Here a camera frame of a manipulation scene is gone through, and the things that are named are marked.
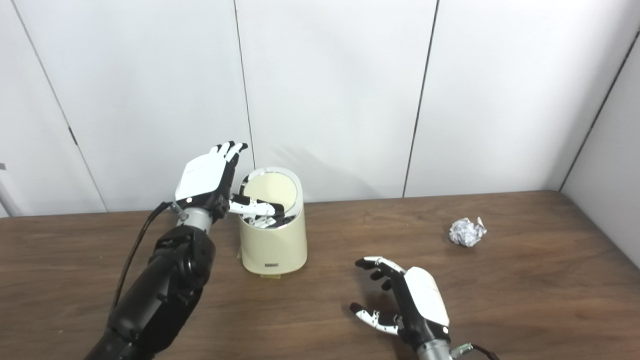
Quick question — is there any black bin liner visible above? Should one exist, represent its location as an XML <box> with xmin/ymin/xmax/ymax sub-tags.
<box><xmin>247</xmin><ymin>207</ymin><xmax>301</xmax><ymax>230</ymax></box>

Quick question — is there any white and black right hand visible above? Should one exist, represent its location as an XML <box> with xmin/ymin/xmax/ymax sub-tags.
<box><xmin>349</xmin><ymin>256</ymin><xmax>451</xmax><ymax>351</ymax></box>

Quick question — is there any cream-colored bin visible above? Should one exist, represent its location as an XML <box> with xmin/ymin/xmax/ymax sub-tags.
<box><xmin>238</xmin><ymin>166</ymin><xmax>308</xmax><ymax>276</ymax></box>

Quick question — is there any white and black left hand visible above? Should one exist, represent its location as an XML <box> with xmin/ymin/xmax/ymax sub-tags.
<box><xmin>174</xmin><ymin>141</ymin><xmax>286</xmax><ymax>228</ymax></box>

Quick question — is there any round cream bin lid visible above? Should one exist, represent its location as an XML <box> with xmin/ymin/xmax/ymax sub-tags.
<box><xmin>242</xmin><ymin>171</ymin><xmax>299</xmax><ymax>221</ymax></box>

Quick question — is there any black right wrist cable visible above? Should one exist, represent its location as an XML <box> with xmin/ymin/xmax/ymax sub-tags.
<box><xmin>450</xmin><ymin>343</ymin><xmax>501</xmax><ymax>360</ymax></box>

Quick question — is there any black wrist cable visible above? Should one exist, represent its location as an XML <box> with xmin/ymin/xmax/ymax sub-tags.
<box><xmin>112</xmin><ymin>201</ymin><xmax>176</xmax><ymax>308</ymax></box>
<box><xmin>450</xmin><ymin>343</ymin><xmax>501</xmax><ymax>360</ymax></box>

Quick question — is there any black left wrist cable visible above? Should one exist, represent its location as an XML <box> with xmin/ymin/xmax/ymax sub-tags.
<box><xmin>112</xmin><ymin>201</ymin><xmax>176</xmax><ymax>308</ymax></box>

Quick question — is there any white paper ball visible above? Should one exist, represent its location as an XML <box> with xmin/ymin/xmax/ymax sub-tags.
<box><xmin>449</xmin><ymin>216</ymin><xmax>488</xmax><ymax>248</ymax></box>

